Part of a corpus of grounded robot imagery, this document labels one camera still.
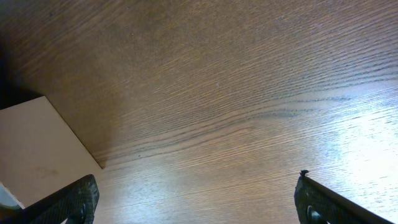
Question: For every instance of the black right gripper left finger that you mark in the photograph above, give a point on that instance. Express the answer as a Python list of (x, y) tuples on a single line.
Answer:
[(75, 203)]

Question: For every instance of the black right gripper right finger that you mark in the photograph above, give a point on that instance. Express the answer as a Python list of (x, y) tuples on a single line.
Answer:
[(315, 203)]

